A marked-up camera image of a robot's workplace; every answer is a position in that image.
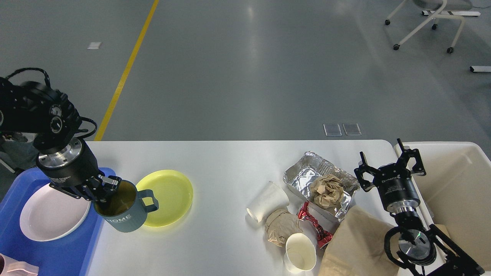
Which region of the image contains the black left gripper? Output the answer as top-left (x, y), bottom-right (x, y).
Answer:
top-left (36, 138), bottom-right (122, 203)

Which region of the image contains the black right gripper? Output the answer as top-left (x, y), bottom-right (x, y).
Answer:
top-left (354, 139), bottom-right (427, 213)

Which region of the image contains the yellow plastic plate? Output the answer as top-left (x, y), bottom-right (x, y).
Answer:
top-left (136, 169), bottom-right (193, 227)

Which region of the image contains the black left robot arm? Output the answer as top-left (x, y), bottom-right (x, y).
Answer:
top-left (0, 67), bottom-right (121, 204)

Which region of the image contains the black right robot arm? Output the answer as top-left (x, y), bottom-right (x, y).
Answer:
top-left (354, 139), bottom-right (485, 276)

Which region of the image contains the pink round plate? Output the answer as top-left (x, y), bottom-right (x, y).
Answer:
top-left (19, 184), bottom-right (91, 242)

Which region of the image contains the floor outlet cover right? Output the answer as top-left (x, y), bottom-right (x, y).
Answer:
top-left (343, 123), bottom-right (362, 136)

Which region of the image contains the floor outlet cover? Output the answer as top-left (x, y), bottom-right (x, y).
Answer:
top-left (343, 123), bottom-right (362, 136)
top-left (323, 123), bottom-right (342, 137)

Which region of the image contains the beige plastic bin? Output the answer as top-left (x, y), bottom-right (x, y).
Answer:
top-left (404, 141), bottom-right (491, 276)

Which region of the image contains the crumpled brown paper ball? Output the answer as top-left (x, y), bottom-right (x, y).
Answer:
top-left (309, 174), bottom-right (344, 209)

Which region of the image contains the blue plastic tray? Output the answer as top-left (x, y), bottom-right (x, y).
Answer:
top-left (0, 168), bottom-right (104, 276)

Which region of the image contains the white paper box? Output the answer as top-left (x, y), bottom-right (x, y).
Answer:
top-left (308, 202), bottom-right (340, 233)

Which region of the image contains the floor outlet cover left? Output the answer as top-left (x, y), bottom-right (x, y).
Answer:
top-left (323, 123), bottom-right (342, 137)

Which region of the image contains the brown paper bag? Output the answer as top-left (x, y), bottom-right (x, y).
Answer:
top-left (318, 205), bottom-right (399, 276)

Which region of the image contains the person leg in jeans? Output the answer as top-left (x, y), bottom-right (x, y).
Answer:
top-left (0, 132), bottom-right (38, 170)

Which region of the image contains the red snack wrapper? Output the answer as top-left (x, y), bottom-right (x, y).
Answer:
top-left (297, 201), bottom-right (334, 250)

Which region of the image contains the crumpled aluminium foil tray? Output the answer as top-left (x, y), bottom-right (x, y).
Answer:
top-left (283, 151), bottom-right (361, 223)

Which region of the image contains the pink mug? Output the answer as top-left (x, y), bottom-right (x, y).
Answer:
top-left (0, 254), bottom-right (39, 276)

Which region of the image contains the white paper cup upright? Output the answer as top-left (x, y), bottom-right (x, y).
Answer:
top-left (284, 233), bottom-right (317, 274)

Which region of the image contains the white paper cup lying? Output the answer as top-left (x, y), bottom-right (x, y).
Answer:
top-left (246, 181), bottom-right (290, 223)

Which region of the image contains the crumpled brown paper wrapper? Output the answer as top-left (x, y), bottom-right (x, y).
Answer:
top-left (265, 209), bottom-right (303, 247)

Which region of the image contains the white table leg bar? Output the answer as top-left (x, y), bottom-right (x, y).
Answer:
top-left (470, 65), bottom-right (491, 73)

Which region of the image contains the white floor marker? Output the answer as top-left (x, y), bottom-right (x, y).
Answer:
top-left (87, 42), bottom-right (102, 49)

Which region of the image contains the white far base bar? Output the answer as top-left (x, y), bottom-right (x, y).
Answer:
top-left (421, 10), bottom-right (481, 17)

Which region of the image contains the white rolling chair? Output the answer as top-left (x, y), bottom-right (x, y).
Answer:
top-left (392, 0), bottom-right (473, 54)

